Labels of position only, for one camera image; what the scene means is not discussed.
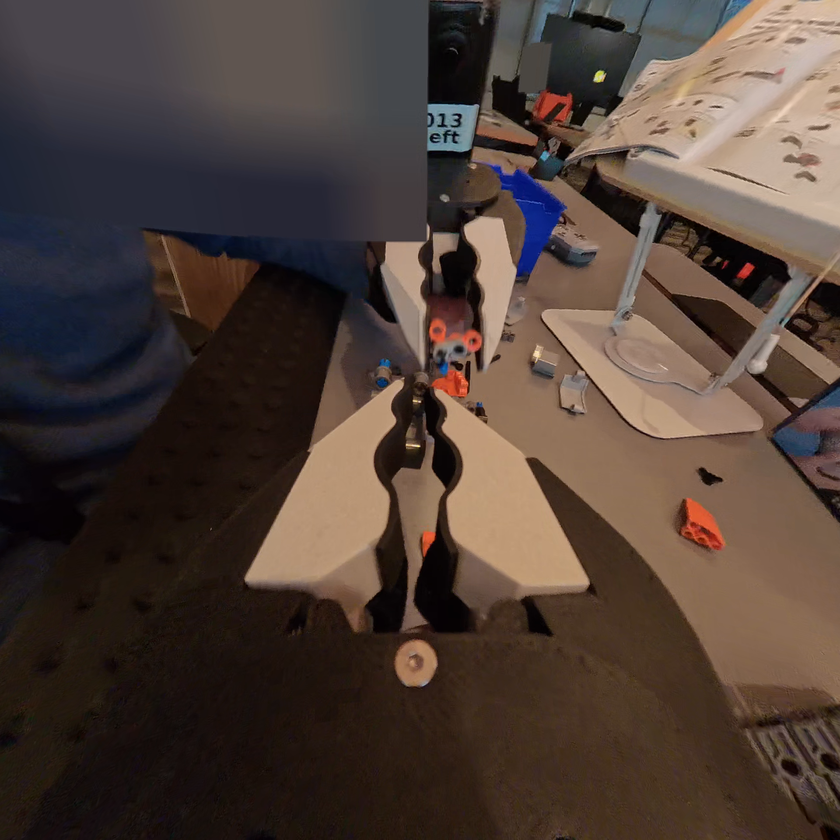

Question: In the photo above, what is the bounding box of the black monitor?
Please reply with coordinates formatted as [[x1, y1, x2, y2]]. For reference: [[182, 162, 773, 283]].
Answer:
[[541, 13, 642, 109]]

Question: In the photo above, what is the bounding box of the white book stand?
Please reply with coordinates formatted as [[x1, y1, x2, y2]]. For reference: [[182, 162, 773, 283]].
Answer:
[[541, 147, 840, 439]]

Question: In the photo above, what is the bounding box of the orange pin connector cluster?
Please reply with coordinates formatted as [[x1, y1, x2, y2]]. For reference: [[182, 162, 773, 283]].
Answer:
[[427, 318, 484, 368]]

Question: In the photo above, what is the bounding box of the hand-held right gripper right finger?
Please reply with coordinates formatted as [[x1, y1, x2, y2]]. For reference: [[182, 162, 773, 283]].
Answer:
[[425, 387, 590, 619]]

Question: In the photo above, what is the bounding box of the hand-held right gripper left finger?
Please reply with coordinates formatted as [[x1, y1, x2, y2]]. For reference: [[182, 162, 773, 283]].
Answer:
[[245, 379, 424, 632]]

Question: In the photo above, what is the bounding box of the dark blue robot kit box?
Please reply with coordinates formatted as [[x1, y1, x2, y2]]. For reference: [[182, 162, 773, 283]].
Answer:
[[771, 381, 840, 519]]

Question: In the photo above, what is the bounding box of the person's left forearm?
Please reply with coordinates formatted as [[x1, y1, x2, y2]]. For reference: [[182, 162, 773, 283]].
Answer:
[[144, 230, 371, 299]]

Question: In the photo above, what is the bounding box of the instruction booklet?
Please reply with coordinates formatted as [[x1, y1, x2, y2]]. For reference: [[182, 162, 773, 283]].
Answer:
[[566, 0, 840, 198]]

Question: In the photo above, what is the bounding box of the grey tracked toy robot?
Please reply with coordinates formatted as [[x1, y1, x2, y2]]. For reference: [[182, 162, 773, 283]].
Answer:
[[742, 689, 840, 840]]

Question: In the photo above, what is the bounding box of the wooden column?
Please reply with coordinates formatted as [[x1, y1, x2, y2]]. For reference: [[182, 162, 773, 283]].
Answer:
[[161, 233, 263, 329]]

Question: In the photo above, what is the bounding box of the orange wedge brick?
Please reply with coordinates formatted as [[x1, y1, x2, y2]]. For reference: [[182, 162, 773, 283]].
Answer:
[[679, 499, 726, 551]]

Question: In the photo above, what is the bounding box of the blue plastic bin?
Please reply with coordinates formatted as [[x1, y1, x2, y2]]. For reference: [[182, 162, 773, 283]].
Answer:
[[489, 164, 567, 277]]

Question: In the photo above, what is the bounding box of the black perforated pad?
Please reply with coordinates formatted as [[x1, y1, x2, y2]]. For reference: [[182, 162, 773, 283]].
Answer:
[[0, 262, 349, 723]]

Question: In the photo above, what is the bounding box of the grey toy battery hub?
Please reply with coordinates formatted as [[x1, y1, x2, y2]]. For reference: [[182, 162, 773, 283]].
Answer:
[[548, 226, 599, 265]]

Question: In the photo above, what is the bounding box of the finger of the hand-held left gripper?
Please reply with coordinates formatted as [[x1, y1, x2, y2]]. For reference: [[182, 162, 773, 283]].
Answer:
[[379, 240, 435, 370], [459, 215, 519, 373]]

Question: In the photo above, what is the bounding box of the grey orange brick claw assembly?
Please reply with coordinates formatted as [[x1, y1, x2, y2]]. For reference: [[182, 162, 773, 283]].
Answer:
[[402, 371, 435, 470]]

